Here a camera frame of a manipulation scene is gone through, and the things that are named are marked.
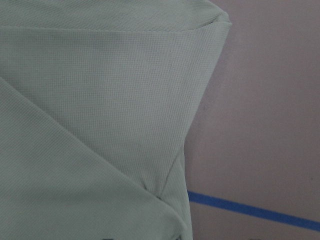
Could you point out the olive green long-sleeve shirt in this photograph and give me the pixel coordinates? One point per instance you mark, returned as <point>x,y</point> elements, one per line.
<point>96,100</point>

